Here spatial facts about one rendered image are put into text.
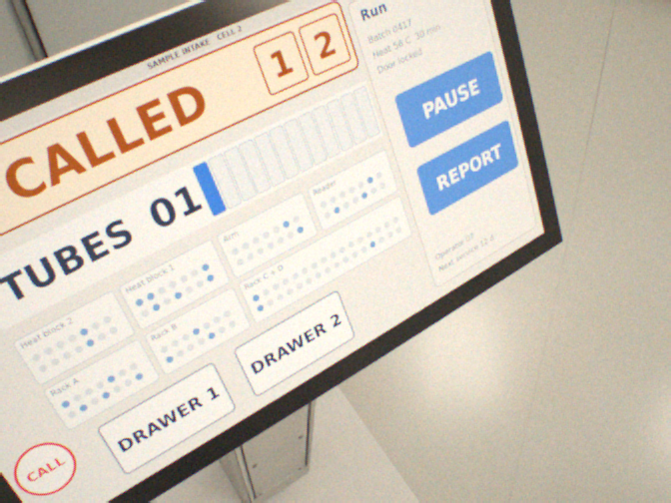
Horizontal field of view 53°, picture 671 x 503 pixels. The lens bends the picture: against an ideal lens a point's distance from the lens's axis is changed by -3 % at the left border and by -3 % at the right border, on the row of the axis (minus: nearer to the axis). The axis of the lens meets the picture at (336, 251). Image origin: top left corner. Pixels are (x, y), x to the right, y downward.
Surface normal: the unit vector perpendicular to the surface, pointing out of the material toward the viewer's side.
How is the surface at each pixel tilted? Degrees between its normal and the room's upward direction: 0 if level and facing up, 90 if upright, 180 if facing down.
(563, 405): 0
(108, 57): 50
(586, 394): 0
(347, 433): 5
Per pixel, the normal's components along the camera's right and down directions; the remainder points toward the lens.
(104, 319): 0.47, 0.24
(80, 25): -0.33, 0.80
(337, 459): 0.13, -0.54
